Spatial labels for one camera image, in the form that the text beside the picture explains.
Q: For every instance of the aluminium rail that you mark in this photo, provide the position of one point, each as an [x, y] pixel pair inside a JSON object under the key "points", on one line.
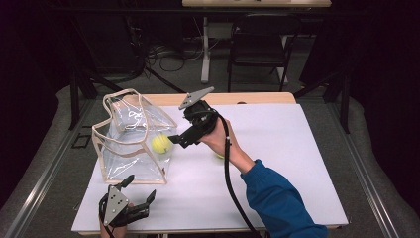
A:
{"points": [[366, 172], [46, 175]]}

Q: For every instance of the person's left hand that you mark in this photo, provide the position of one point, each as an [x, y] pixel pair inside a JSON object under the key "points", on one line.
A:
{"points": [[114, 233]]}

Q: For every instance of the black metal stand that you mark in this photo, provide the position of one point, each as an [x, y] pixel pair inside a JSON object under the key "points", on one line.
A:
{"points": [[74, 99], [345, 99]]}

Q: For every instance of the transparent bag with beige trim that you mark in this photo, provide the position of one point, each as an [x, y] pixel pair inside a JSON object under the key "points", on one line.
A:
{"points": [[132, 165]]}

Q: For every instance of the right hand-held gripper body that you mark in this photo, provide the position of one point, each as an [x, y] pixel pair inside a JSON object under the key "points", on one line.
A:
{"points": [[201, 119]]}

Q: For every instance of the black folding chair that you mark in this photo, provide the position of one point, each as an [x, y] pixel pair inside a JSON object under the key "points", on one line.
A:
{"points": [[261, 43]]}

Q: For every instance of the wooden desk with white legs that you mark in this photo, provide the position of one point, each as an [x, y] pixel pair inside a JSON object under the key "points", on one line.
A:
{"points": [[205, 59]]}

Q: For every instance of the yellow tennis ball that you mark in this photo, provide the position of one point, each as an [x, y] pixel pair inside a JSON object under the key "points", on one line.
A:
{"points": [[220, 156], [161, 143]]}

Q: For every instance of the person's right hand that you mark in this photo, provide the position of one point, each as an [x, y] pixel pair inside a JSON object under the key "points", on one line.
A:
{"points": [[219, 140]]}

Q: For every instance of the white table sheet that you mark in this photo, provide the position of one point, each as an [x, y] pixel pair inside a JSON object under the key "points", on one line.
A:
{"points": [[290, 139]]}

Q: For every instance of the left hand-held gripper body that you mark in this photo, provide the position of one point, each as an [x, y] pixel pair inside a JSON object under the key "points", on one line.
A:
{"points": [[114, 205]]}

